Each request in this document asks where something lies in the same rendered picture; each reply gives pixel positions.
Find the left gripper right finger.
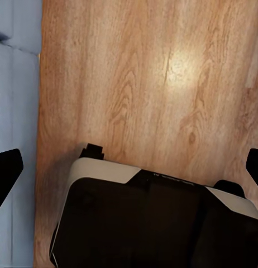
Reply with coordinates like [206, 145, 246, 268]
[246, 149, 258, 185]

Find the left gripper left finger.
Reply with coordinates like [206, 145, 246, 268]
[0, 149, 23, 207]

